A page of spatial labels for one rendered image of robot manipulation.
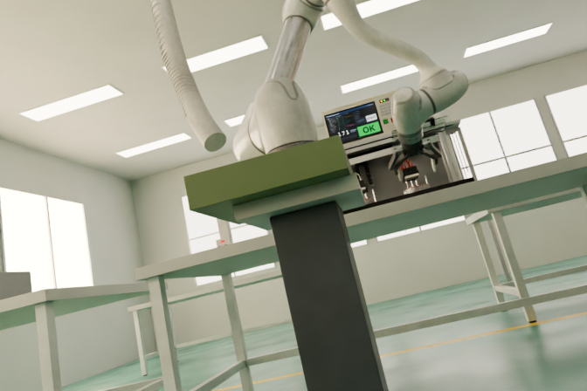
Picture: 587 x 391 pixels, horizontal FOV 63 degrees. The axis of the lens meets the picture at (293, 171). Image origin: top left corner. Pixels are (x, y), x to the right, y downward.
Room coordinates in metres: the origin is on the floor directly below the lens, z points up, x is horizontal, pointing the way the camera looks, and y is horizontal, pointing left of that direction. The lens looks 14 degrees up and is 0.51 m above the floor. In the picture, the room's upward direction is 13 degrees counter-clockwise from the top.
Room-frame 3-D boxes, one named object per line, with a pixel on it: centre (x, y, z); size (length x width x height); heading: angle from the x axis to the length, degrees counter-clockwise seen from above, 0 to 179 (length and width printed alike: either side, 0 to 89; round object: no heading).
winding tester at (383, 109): (2.40, -0.45, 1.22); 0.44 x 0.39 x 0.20; 81
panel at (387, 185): (2.34, -0.42, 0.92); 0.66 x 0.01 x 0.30; 81
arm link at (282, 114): (1.32, -0.01, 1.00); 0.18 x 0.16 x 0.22; 29
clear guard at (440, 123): (2.06, -0.58, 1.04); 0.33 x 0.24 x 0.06; 171
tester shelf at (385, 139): (2.40, -0.43, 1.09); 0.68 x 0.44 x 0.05; 81
